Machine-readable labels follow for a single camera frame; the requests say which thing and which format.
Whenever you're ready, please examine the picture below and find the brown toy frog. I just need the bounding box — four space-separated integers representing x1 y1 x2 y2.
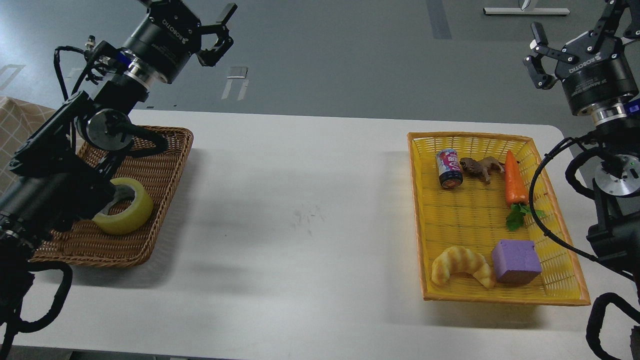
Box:
459 156 505 185

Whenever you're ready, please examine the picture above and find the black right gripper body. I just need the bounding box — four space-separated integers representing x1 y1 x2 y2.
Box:
558 32 639 116

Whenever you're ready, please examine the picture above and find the beige checkered cloth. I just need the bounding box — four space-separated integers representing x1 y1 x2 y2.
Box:
0 96 55 194

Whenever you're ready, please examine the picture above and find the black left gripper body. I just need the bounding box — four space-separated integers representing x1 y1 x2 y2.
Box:
123 0 202 84

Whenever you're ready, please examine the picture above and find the purple cube block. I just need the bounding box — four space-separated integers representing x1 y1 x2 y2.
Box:
491 239 543 285

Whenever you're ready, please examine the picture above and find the brown wicker basket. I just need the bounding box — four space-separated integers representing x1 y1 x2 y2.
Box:
32 125 194 268

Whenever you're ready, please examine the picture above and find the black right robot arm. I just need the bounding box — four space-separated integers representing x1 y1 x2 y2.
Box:
523 0 640 287

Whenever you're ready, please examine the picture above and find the small drink can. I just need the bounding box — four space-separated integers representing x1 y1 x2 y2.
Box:
435 148 464 190

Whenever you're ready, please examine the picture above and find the yellow plastic basket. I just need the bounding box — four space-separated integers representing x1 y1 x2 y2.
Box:
407 131 591 306

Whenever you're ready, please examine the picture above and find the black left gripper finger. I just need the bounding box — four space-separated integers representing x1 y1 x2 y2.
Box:
196 3 238 68

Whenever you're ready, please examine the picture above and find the yellow tape roll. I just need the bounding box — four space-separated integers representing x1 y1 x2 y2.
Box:
92 177 153 235

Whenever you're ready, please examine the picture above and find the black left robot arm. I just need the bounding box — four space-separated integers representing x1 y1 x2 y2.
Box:
1 0 238 360

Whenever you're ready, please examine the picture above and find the toy croissant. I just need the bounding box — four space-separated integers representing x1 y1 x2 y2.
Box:
430 246 496 289

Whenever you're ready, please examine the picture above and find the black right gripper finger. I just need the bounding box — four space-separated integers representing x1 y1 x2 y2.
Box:
585 0 640 53
523 22 576 90

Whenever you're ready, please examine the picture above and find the white stand base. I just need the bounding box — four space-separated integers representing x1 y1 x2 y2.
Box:
482 0 571 17

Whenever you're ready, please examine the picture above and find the orange toy carrot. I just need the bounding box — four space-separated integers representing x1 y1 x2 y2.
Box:
503 150 533 231

